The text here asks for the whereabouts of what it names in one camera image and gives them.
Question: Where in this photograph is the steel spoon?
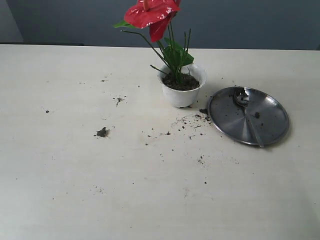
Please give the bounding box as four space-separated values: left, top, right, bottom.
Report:
233 87 265 148

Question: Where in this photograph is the soil clump on table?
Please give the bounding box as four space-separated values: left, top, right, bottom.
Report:
94 127 110 138

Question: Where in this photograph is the red artificial flower with leaves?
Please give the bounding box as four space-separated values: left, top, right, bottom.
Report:
112 0 194 84

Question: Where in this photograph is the round steel plate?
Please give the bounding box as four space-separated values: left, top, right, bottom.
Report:
207 86 290 147

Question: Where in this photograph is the white plastic flower pot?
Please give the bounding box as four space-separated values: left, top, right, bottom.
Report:
157 63 207 108

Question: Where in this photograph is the dark brown potting soil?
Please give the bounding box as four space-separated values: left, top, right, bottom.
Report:
162 73 200 91

